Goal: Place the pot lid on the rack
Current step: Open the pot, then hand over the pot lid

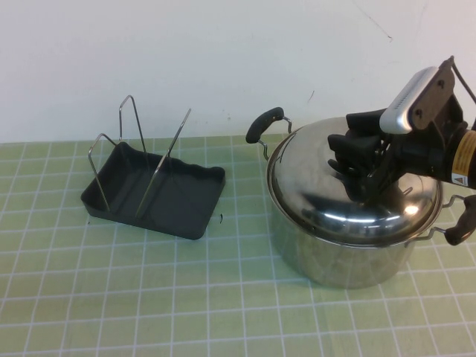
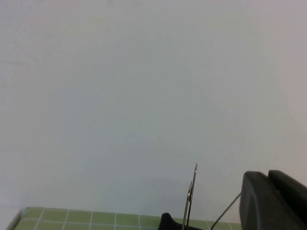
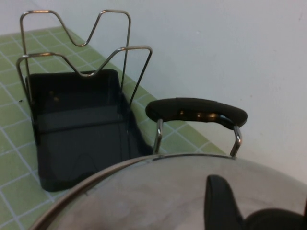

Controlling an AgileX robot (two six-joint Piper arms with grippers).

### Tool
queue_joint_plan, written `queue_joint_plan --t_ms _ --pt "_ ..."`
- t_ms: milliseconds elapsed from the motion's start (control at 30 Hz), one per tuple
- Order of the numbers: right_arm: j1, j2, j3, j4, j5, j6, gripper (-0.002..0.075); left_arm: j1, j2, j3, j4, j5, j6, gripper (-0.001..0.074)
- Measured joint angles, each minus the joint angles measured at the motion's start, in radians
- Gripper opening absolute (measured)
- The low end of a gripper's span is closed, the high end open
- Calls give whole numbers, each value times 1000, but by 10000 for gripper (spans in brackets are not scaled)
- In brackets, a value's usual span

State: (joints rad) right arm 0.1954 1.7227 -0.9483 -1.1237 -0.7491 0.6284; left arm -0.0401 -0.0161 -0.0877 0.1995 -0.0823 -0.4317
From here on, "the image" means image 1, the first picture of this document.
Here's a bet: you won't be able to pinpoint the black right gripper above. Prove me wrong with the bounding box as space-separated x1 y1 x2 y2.
327 107 469 202

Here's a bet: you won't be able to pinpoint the stainless steel pot lid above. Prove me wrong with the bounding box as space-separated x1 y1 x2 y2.
266 117 443 248

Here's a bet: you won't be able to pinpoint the black lid rack tray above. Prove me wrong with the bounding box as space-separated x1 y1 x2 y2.
80 94 227 242

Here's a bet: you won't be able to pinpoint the green checked tablecloth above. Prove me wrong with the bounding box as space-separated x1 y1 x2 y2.
0 126 476 357

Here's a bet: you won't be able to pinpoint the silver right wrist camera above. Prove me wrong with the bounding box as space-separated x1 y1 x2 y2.
379 61 470 135

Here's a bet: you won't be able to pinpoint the black camera cable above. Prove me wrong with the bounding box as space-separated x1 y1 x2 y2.
448 55 476 107

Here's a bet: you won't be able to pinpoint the stainless steel pot black handles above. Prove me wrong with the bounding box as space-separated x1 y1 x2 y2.
245 107 476 290

